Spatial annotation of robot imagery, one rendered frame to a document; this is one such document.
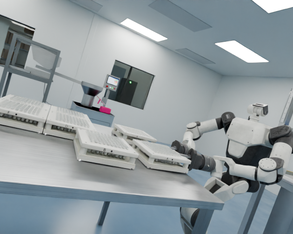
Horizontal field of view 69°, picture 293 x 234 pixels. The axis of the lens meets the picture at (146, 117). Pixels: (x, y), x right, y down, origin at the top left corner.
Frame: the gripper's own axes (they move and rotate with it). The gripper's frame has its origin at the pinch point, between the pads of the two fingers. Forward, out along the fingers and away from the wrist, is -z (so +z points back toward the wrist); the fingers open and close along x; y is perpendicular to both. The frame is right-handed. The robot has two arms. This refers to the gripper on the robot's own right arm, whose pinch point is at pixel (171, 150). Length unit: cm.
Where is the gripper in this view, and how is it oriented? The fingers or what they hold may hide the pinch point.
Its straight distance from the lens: 129.9
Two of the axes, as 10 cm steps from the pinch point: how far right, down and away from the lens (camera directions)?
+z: 5.0, 1.0, 8.6
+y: -8.1, -3.0, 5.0
